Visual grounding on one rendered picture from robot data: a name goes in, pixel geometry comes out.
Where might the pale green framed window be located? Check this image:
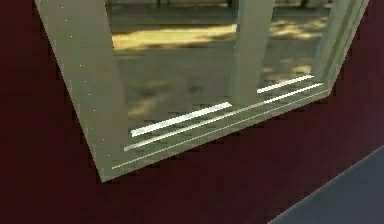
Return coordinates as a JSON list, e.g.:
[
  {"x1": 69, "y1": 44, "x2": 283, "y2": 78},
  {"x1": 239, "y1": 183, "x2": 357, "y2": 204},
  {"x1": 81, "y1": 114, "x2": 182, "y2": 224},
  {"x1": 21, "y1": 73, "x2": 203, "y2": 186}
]
[{"x1": 33, "y1": 0, "x2": 370, "y2": 184}]

